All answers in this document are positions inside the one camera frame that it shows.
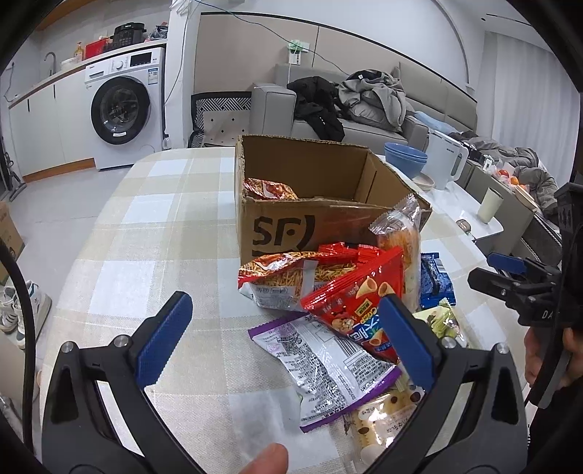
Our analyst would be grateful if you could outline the white electric kettle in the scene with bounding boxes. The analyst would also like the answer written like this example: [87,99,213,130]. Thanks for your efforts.
[422,130,469,191]

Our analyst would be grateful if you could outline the small beige round gadget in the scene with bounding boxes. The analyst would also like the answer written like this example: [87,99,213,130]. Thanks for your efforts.
[455,219,472,234]

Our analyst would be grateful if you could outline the SF cardboard box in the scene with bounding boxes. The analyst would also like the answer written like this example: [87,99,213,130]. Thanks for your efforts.
[234,135,412,264]

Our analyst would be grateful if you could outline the white cup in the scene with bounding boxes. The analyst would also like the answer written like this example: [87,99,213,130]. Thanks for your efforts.
[476,188,503,224]

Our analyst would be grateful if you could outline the blue bowls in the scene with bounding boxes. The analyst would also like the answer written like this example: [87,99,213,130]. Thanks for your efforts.
[384,142,428,179]

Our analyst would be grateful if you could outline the grey jacket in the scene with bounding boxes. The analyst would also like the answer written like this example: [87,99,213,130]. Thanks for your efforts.
[337,69,409,132]

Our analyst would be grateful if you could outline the white noodle snack bag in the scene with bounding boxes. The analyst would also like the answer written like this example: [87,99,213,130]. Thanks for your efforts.
[243,178,298,201]

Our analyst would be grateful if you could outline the white sneakers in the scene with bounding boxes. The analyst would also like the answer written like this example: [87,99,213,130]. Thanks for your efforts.
[0,279,54,350]

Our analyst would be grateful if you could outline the cream chocolate biscuit bag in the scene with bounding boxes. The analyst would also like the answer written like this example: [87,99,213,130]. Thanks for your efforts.
[345,382,425,473]

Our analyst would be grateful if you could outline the grey clothes pile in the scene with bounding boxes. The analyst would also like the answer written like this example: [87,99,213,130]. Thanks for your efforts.
[450,130,558,220]

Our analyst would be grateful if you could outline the right hand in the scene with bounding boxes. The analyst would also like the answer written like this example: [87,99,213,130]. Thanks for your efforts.
[521,325,583,388]

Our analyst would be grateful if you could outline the small floor cardboard box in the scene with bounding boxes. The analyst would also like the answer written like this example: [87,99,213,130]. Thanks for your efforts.
[0,201,25,261]

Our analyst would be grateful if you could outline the blue cookie packet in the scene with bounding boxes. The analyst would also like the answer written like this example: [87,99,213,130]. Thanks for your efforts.
[420,253,457,309]

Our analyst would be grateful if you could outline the clear orange bread bag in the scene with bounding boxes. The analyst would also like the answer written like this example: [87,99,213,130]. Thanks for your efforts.
[369,194,421,313]

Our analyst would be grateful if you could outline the white kitchen cabinet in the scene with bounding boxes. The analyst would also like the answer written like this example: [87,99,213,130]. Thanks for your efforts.
[9,71,95,179]

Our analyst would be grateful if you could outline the green Franzzi cookie bag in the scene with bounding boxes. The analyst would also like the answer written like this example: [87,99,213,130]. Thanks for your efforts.
[413,298,469,347]

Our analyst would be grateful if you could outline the left hand thumb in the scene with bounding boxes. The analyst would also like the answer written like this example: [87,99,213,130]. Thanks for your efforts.
[240,443,289,474]

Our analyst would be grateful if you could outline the white washing machine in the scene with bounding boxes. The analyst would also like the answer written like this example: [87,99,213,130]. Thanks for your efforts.
[85,46,165,170]

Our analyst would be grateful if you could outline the red corn cone snack bag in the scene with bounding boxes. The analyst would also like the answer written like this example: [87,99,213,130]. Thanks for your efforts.
[300,247,404,362]

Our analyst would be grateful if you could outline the beige plate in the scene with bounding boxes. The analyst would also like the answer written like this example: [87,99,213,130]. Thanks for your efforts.
[412,173,435,191]

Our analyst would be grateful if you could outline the purple-edged silver snack bag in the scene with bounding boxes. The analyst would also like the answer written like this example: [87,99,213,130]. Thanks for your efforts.
[248,313,401,432]

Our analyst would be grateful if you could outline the grey sofa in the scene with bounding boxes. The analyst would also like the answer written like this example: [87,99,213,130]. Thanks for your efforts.
[249,61,477,153]

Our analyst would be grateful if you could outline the black jacket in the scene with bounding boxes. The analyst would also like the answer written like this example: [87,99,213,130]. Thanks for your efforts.
[286,76,345,142]

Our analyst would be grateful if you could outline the black patterned chair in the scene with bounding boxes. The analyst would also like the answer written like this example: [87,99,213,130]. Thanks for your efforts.
[188,91,252,148]

